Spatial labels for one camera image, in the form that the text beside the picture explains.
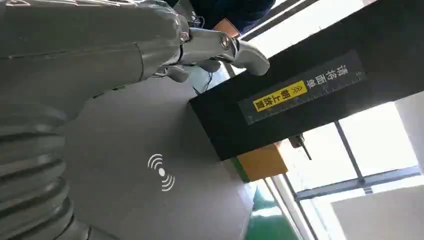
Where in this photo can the aluminium conveyor frame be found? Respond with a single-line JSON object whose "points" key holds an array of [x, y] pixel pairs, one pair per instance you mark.
{"points": [[288, 198]]}

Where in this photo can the brown cardboard box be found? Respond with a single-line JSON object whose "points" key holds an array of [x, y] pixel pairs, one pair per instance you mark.
{"points": [[261, 162]]}

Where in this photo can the green conveyor belt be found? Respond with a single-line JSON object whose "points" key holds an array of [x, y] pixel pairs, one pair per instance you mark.
{"points": [[268, 225]]}

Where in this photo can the black scanner column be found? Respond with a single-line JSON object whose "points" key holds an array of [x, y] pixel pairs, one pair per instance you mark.
{"points": [[225, 132]]}

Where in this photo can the grey scanner base plate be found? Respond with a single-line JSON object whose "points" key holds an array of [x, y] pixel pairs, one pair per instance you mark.
{"points": [[132, 132]]}

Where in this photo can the person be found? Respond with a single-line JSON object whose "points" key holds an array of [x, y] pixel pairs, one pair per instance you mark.
{"points": [[232, 10]]}

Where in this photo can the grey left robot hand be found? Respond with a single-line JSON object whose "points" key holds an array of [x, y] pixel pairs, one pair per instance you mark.
{"points": [[82, 39]]}

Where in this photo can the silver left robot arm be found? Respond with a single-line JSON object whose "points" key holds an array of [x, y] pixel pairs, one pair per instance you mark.
{"points": [[30, 172]]}

